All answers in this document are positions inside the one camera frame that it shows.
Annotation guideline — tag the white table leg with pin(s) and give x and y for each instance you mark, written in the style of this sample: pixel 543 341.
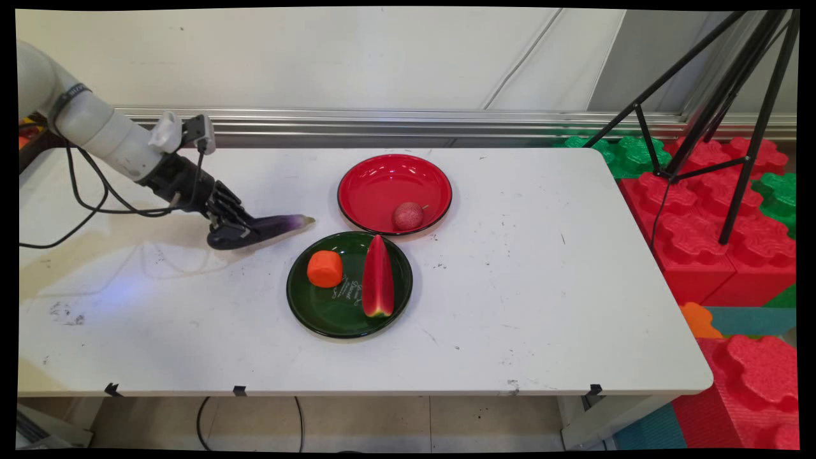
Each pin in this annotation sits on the white table leg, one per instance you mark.
pixel 612 424

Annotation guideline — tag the black tripod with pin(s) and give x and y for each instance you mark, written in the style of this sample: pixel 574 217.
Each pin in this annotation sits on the black tripod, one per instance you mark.
pixel 739 83

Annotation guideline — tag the silver metal wall rail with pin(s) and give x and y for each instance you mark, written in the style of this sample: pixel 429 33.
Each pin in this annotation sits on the silver metal wall rail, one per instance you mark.
pixel 446 121

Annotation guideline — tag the orange foam block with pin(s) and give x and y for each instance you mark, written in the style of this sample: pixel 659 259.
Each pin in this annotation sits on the orange foam block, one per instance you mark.
pixel 698 320

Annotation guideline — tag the red plate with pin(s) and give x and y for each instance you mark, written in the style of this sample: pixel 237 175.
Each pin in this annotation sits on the red plate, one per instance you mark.
pixel 389 182

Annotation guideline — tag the teal foam floor mat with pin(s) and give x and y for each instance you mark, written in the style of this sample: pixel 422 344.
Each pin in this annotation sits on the teal foam floor mat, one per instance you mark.
pixel 752 320

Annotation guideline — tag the red toy watermelon slice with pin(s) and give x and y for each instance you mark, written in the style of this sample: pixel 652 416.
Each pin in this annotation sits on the red toy watermelon slice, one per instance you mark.
pixel 377 277

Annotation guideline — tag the purple toy eggplant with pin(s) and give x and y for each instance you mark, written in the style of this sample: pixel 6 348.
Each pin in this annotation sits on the purple toy eggplant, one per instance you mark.
pixel 280 225

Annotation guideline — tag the dark green plate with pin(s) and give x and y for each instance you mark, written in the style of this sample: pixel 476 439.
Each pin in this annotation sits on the dark green plate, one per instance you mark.
pixel 338 312

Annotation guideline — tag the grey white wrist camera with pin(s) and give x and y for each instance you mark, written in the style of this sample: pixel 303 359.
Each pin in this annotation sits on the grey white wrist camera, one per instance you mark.
pixel 185 132

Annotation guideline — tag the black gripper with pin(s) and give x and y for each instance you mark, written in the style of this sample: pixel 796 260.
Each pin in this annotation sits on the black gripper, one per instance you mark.
pixel 178 182

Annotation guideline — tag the green foam block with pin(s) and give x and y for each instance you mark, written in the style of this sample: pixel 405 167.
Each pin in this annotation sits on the green foam block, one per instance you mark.
pixel 625 156
pixel 779 197

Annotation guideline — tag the large red foam block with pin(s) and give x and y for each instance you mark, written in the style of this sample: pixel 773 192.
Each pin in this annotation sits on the large red foam block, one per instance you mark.
pixel 720 153
pixel 758 261
pixel 752 382
pixel 682 236

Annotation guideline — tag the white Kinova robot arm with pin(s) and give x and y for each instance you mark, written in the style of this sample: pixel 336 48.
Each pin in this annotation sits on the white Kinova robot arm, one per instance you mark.
pixel 95 131

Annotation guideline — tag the brown wicker basket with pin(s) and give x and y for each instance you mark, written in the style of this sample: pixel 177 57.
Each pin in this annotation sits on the brown wicker basket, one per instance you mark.
pixel 29 137

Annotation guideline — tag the orange toy carrot chunk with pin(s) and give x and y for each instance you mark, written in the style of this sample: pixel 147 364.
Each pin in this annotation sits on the orange toy carrot chunk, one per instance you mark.
pixel 325 268

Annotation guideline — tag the red toy lychee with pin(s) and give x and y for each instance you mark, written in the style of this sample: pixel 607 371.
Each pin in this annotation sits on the red toy lychee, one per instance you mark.
pixel 408 216

